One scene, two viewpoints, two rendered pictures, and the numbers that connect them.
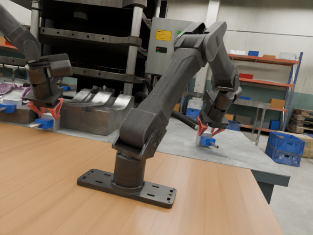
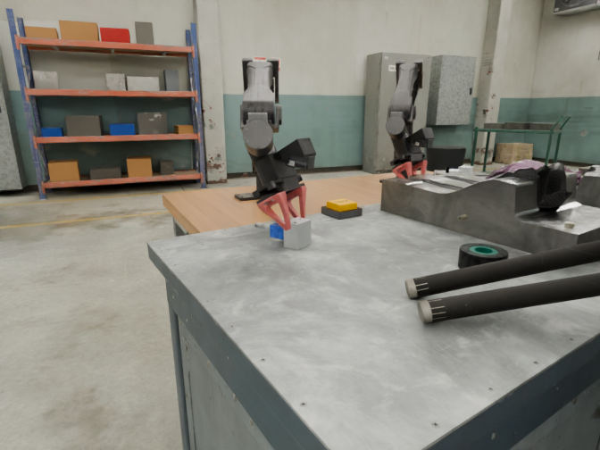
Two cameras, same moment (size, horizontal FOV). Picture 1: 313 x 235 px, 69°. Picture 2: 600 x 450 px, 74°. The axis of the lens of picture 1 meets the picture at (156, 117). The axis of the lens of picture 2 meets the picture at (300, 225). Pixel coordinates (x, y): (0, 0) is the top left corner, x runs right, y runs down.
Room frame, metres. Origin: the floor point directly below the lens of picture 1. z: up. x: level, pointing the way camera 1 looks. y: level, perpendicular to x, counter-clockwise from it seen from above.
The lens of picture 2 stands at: (1.52, -0.71, 1.08)
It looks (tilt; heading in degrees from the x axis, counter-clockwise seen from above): 16 degrees down; 140
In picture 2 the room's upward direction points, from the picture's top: straight up
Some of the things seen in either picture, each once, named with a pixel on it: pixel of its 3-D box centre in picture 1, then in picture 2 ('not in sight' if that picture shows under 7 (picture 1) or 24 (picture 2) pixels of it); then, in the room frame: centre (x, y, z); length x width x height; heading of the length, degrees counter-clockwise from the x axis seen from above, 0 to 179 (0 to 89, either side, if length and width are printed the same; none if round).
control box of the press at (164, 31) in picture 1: (158, 119); not in sight; (1.75, -0.02, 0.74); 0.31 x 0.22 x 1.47; 83
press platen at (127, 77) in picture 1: (77, 77); not in sight; (2.02, 0.75, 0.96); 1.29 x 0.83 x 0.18; 83
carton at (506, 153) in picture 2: not in sight; (513, 153); (-2.11, 8.09, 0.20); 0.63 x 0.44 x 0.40; 73
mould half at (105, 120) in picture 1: (100, 106); (492, 196); (1.08, 0.27, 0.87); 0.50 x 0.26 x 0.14; 173
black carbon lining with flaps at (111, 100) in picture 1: (98, 96); (491, 176); (1.06, 0.28, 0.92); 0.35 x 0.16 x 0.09; 173
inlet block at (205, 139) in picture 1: (208, 141); (279, 229); (0.86, -0.22, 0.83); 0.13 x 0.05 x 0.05; 16
